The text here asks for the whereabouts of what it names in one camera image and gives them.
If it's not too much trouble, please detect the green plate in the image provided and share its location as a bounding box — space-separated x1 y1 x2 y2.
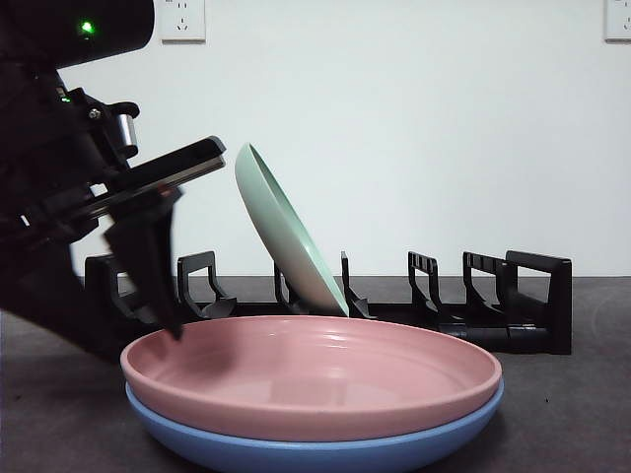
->
234 142 351 318

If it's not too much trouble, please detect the pink plate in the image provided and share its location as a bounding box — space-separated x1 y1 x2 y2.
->
119 315 504 442

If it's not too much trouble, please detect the blue plate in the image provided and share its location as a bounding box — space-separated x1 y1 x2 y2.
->
124 378 506 473

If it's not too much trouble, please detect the black dish rack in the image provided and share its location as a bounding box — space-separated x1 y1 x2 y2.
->
84 249 574 357

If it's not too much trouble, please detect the white wall socket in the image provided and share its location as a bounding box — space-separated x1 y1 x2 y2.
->
161 0 207 43
603 0 631 43

